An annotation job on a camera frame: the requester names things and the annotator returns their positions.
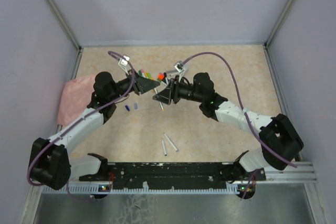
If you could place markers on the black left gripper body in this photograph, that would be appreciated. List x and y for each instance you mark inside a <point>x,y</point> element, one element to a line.
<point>134,86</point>

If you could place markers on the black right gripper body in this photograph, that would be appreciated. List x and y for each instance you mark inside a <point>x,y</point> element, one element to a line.
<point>175,91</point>

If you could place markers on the yellow capped white marker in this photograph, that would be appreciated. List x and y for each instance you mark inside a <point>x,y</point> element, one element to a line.
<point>160,103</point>

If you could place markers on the grey blue capped marker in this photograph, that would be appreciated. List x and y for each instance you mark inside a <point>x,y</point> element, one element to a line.
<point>171,142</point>

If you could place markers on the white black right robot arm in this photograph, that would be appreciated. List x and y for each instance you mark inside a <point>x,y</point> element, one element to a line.
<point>279,140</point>

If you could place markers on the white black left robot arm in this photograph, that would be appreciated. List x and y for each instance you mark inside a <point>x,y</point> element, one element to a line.
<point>49,162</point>

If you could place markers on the black capped white marker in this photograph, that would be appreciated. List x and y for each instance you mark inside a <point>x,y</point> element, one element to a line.
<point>165,79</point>

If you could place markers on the pink cloth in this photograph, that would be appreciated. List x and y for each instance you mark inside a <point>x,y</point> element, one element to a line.
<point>75,97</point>

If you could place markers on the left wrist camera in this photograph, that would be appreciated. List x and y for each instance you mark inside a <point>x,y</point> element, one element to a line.
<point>124,63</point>

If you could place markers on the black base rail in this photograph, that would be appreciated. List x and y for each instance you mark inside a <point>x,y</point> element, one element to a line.
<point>163,176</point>

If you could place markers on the aluminium frame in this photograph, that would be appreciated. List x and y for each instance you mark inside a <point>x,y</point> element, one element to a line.
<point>253,63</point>

